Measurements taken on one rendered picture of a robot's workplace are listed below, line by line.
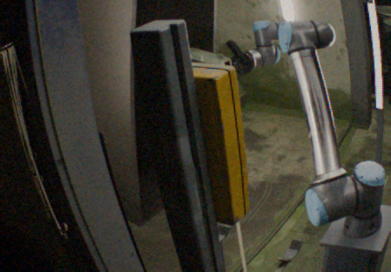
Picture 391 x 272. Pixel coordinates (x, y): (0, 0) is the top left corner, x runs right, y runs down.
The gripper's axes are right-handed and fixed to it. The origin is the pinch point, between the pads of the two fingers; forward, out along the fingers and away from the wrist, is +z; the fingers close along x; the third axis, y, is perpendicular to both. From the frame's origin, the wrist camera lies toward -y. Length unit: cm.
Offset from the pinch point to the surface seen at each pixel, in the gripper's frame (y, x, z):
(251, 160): 106, 84, -75
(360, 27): 13, 48, -178
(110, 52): -17.9, 1.5, 42.5
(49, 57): -40, -65, 83
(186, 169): -29, -117, 75
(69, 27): -45, -62, 76
